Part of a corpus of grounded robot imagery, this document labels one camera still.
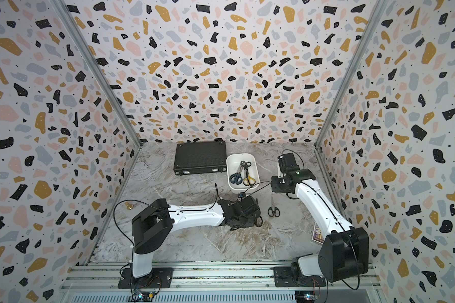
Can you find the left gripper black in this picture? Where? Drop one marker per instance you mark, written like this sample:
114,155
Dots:
252,220

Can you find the yellow handled scissors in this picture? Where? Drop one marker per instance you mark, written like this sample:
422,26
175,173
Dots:
248,179

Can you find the small black thin scissors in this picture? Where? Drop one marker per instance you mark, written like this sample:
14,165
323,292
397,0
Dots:
273,212

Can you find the blue handled scissors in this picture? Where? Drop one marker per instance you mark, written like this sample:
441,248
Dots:
236,178

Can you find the white plastic storage box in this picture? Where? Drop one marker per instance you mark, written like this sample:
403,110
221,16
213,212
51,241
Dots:
242,172

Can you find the long all-black scissors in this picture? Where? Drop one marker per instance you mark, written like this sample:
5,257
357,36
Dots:
258,221

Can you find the black handled steel scissors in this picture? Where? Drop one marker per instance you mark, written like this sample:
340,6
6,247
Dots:
245,166

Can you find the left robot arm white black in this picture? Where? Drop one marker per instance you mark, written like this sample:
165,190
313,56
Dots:
153,225

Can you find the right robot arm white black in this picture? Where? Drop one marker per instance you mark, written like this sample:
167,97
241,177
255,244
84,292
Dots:
345,249

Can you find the black ribbed hard case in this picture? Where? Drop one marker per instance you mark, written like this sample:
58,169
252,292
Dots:
200,158

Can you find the colourful card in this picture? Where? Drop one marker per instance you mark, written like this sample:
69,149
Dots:
317,235

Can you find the small brass object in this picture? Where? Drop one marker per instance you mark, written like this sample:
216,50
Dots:
129,206

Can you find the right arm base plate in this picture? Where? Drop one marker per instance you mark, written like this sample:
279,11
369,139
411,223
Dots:
288,276

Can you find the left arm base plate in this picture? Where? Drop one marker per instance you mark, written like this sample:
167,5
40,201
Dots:
146,277

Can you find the aluminium mounting rail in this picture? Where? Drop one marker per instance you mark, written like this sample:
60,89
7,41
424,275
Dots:
224,281

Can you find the right corner aluminium post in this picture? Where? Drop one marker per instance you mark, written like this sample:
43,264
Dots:
354,63

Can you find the corner aluminium post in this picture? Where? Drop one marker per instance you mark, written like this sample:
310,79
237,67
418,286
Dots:
354,63
61,9

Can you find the left corner aluminium post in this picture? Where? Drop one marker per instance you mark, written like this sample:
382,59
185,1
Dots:
61,9

